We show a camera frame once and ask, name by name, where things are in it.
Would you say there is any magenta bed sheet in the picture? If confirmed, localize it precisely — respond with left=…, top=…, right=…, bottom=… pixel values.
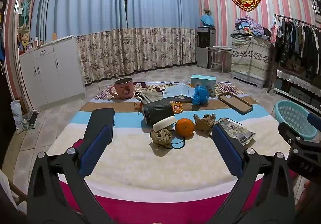
left=56, top=139, right=298, bottom=224

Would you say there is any black hair tie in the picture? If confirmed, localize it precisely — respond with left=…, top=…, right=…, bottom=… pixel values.
left=171, top=137, right=186, bottom=149

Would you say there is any person's right hand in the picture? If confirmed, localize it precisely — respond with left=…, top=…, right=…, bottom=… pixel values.
left=296, top=181, right=321, bottom=224

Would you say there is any teal cardboard box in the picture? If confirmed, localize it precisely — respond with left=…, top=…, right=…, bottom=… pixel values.
left=190, top=75, right=216, bottom=96

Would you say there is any striped cartoon blanket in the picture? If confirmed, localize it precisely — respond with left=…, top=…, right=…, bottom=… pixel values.
left=46, top=81, right=299, bottom=198

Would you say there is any blue floral curtain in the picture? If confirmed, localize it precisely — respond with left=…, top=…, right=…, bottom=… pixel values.
left=125, top=0, right=201, bottom=74
left=30, top=0, right=128, bottom=86

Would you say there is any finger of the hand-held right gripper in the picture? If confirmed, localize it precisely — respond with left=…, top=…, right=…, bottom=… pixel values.
left=307, top=113, right=321, bottom=131
left=278, top=122, right=305, bottom=149

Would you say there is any pile of colourful clothes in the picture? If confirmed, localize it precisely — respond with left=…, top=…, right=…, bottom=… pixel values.
left=231, top=15, right=271, bottom=39

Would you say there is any orange snack wrapper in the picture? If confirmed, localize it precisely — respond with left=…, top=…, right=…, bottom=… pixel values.
left=171, top=101, right=183, bottom=114

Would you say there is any grey folded cloth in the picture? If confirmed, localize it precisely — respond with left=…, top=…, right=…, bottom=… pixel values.
left=139, top=91, right=166, bottom=104

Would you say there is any pink mug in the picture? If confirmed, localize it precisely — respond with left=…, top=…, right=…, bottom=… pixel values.
left=108, top=78, right=134, bottom=99

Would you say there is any white plastic bag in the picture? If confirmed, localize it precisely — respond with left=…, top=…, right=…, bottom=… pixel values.
left=10, top=100, right=26, bottom=132

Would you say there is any light blue plastic basket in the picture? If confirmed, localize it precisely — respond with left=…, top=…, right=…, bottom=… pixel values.
left=274, top=100, right=318, bottom=140

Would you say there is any patterned cloth covered cabinet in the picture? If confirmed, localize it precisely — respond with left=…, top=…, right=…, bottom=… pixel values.
left=230, top=36, right=272, bottom=89

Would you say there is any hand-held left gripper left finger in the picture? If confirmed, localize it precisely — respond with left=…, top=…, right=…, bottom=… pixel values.
left=27, top=108, right=116, bottom=224

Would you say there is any white paper sheet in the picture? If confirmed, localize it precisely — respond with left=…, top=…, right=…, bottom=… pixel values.
left=163, top=83, right=195, bottom=100

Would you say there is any brown phone case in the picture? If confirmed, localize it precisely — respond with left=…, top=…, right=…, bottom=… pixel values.
left=218, top=92, right=254, bottom=114

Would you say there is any white cabinet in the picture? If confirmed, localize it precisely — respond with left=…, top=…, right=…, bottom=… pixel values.
left=19, top=36, right=86, bottom=111

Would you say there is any pink white hanging bag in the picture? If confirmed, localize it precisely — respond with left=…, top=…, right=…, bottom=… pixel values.
left=269, top=17, right=282, bottom=45

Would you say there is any wall poster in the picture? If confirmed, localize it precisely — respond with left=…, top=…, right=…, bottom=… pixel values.
left=21, top=0, right=33, bottom=29

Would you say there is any orange fruit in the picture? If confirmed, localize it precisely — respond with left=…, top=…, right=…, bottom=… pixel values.
left=175, top=118, right=195, bottom=138

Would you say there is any brown paper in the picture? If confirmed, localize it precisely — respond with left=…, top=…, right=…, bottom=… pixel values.
left=194, top=114, right=216, bottom=135
left=150, top=128, right=173, bottom=149

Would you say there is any metal clothes rack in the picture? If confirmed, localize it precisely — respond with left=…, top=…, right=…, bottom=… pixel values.
left=266, top=14, right=321, bottom=94

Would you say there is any small white side table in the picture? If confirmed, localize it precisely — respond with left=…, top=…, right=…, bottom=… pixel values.
left=206, top=46, right=232, bottom=74

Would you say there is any blue cloth cover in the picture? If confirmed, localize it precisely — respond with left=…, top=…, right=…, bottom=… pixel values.
left=201, top=14, right=215, bottom=28

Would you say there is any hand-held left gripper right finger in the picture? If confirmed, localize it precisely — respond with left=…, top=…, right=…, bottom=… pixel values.
left=211, top=124, right=296, bottom=224

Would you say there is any row of hanging clothes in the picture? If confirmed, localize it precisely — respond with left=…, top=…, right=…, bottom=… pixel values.
left=274, top=18, right=321, bottom=75

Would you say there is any grey water dispenser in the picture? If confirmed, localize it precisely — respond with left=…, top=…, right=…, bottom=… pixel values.
left=196, top=27, right=216, bottom=69

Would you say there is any blue plastic bag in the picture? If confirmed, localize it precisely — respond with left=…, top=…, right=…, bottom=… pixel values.
left=192, top=85, right=210, bottom=105

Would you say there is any low cabinet with lace cloth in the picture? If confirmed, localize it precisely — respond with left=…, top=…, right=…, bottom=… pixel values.
left=273, top=68, right=321, bottom=112

